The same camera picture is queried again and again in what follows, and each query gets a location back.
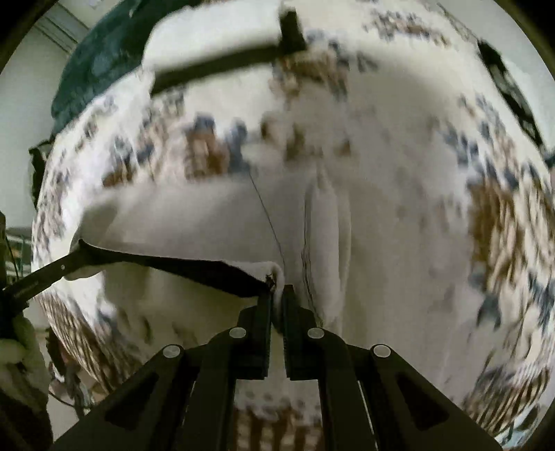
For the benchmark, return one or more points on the white garment with black trim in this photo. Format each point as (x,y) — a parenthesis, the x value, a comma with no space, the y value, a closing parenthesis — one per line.
(208,39)
(182,221)

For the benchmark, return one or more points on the dark green cloth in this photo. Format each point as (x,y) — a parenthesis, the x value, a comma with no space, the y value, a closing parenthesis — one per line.
(104,52)

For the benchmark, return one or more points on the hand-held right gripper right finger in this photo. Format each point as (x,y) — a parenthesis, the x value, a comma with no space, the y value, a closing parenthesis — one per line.
(291,316)

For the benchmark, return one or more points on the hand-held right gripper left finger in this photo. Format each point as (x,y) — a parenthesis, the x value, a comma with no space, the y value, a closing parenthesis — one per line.
(262,316)

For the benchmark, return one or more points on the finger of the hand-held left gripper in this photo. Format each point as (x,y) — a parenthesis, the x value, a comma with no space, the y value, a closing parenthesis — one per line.
(41,275)

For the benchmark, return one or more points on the white brown blue patterned blanket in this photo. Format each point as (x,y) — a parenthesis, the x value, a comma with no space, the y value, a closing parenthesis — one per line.
(412,182)

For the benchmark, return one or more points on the black object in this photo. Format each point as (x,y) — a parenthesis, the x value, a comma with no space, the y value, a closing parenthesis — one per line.
(509,93)

